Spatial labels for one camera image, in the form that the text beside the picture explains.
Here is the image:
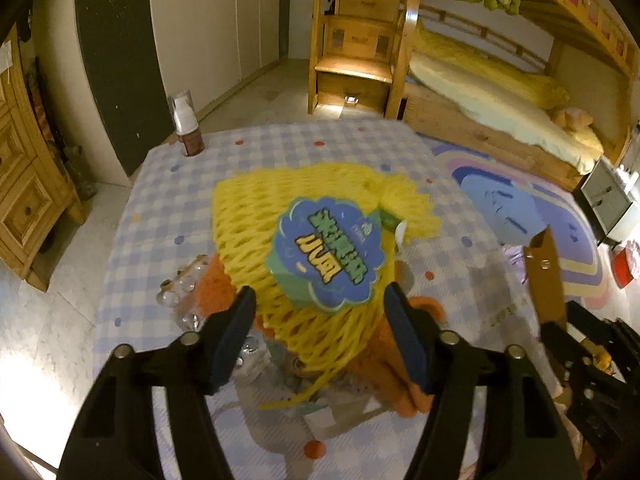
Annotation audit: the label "wooden stair drawers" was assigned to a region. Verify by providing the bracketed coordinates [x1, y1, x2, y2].
[307, 0, 421, 121]

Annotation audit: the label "white nightstand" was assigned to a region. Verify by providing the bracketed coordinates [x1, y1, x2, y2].
[580, 156, 640, 247]

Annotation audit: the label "patterned bag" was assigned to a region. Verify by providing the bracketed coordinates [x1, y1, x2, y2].
[60, 145, 98, 201]

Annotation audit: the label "yellow blanket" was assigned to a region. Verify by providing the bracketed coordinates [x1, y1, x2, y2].
[415, 20, 571, 111]

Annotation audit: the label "brown pump bottle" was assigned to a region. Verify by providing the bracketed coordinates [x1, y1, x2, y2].
[170, 89, 206, 157]

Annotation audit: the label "white wardrobe with round holes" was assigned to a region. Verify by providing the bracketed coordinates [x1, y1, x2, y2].
[74, 0, 291, 177]

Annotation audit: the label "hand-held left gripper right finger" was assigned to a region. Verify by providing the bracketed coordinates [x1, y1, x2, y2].
[383, 281, 583, 480]

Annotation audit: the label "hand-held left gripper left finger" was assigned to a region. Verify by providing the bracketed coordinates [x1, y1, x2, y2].
[59, 285, 257, 480]

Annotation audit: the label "wooden cabinet with drawers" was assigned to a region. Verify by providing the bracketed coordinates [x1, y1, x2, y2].
[0, 25, 86, 293]

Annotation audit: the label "clear plastic blister tray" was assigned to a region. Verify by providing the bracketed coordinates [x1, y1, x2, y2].
[156, 255, 273, 386]

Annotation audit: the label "table with checkered tablecloth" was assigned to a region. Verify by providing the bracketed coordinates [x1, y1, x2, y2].
[92, 120, 576, 480]

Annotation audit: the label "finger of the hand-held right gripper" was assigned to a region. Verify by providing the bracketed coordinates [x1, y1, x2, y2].
[566, 301, 615, 333]
[540, 321, 583, 361]

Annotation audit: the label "wooden bunk bed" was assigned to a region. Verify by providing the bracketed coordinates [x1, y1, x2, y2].
[400, 0, 640, 191]

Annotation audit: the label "red container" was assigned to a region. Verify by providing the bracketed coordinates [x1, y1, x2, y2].
[612, 241, 640, 288]

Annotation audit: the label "yellow foam net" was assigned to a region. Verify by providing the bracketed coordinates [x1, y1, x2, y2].
[210, 165, 443, 411]

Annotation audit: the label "orange plush item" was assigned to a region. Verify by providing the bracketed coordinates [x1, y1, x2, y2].
[195, 255, 446, 418]

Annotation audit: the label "tan plush toy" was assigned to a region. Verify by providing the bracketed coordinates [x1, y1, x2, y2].
[551, 105, 596, 133]

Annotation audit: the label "green carton blue label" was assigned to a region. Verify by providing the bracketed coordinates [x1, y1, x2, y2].
[264, 195, 407, 313]

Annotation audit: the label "pastel rainbow rug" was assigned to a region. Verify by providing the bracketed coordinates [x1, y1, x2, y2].
[430, 142, 613, 311]

